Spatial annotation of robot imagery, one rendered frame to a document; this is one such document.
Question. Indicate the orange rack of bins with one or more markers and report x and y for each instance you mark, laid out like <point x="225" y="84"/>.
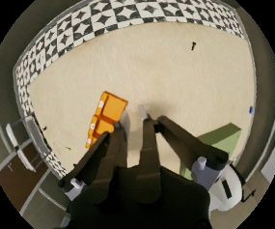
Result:
<point x="109" y="113"/>

